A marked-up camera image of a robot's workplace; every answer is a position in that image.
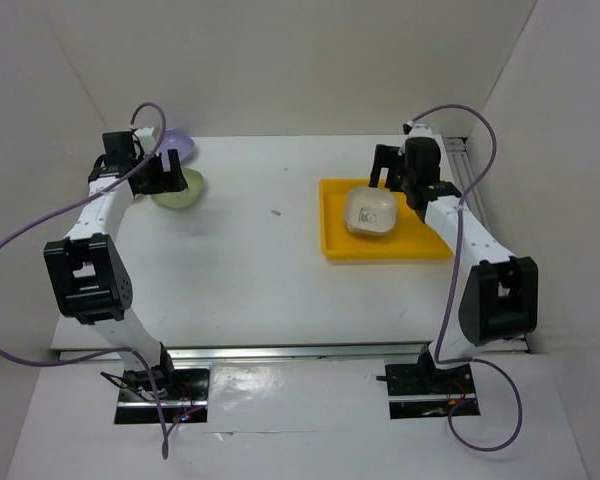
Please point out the aluminium side rail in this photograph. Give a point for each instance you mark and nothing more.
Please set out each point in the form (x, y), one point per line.
(467, 161)

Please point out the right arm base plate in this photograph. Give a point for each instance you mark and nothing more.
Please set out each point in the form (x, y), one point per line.
(415, 394)

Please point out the cream panda plate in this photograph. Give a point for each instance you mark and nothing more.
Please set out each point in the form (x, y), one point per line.
(370, 211)

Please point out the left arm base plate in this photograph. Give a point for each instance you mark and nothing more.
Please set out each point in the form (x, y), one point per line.
(186, 401)

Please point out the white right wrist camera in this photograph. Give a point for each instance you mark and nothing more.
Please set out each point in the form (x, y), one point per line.
(413, 129)

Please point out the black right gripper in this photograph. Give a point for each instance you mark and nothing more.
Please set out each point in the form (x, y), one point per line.
(386, 157)

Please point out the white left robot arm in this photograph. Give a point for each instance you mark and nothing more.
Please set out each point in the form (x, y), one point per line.
(87, 274)

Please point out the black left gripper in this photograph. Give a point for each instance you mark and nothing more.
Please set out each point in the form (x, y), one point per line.
(161, 183)

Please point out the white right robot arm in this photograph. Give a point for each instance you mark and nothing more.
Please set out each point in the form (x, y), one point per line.
(498, 290)

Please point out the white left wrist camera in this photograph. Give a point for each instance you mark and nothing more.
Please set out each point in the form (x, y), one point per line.
(146, 136)

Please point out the yellow plastic bin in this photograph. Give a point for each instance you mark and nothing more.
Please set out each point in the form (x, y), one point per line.
(410, 240)

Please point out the green panda plate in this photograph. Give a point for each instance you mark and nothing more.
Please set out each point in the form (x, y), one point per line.
(184, 198)

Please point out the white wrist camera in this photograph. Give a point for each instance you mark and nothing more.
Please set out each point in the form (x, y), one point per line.
(146, 136)
(413, 129)

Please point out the aluminium table edge rail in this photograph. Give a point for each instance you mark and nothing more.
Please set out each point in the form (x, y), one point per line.
(276, 353)

